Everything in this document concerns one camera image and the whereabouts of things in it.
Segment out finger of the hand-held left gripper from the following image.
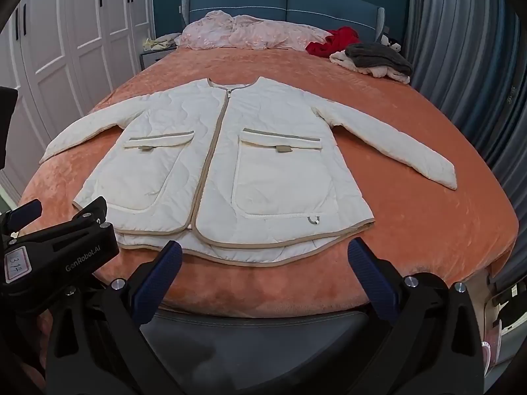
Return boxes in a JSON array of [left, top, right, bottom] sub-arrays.
[[41, 196, 113, 237], [0, 198, 43, 238]]

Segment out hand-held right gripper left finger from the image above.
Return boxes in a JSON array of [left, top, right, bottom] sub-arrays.
[[45, 240, 195, 395]]

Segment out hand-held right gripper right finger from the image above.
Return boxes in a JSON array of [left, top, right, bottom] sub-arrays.
[[347, 237, 485, 395]]

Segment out white quilted jacket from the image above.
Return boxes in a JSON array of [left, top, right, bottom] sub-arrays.
[[39, 76, 458, 267]]

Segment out orange plush blanket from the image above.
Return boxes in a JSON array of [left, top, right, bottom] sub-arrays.
[[18, 45, 520, 320]]

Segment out dark bed footboard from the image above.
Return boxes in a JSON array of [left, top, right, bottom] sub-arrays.
[[138, 308, 377, 395]]

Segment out white bag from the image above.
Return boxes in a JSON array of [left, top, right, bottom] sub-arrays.
[[481, 272, 521, 379]]

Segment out dark blue nightstand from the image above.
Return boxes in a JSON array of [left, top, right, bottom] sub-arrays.
[[140, 47, 179, 71]]

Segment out white wardrobe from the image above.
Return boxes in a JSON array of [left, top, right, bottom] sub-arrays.
[[0, 0, 156, 200]]

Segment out cream fluffy garment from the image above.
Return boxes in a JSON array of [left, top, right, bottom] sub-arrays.
[[329, 50, 411, 85]]

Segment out grey knit garment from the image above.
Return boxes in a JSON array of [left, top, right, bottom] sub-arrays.
[[345, 42, 414, 77]]

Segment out red garment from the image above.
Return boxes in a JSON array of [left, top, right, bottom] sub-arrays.
[[305, 26, 363, 59]]

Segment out pink floral quilt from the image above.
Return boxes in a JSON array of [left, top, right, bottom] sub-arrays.
[[175, 9, 335, 52]]

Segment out grey blue curtain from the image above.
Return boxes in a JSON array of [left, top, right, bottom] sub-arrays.
[[402, 0, 527, 219]]

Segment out blue bed headboard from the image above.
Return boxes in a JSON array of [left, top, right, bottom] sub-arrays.
[[179, 0, 386, 42]]

